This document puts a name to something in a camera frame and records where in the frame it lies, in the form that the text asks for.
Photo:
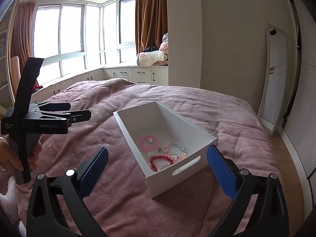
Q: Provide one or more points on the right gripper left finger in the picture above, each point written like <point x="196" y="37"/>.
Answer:
<point x="45" y="216"/>

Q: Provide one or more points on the white window seat cabinets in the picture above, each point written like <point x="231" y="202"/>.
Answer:
<point x="155" y="75"/>

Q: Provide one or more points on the left brown curtain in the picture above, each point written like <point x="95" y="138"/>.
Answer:
<point x="21" y="44"/>

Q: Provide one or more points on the window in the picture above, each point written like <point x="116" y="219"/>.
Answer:
<point x="75" y="36"/>

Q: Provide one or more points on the person's left hand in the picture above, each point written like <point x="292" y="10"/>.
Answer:
<point x="10" y="160"/>

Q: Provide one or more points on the white storage box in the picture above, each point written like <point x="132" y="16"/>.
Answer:
<point x="168" y="148"/>

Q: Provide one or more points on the brown curtain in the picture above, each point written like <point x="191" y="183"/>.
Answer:
<point x="151" y="23"/>
<point x="21" y="44"/>

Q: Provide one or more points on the pile of folded bedding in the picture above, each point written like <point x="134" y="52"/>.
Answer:
<point x="154" y="56"/>

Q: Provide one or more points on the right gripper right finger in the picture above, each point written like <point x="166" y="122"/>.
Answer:
<point x="269" y="216"/>

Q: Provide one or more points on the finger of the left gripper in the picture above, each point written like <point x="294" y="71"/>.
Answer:
<point x="70" y="117"/>
<point x="52" y="107"/>

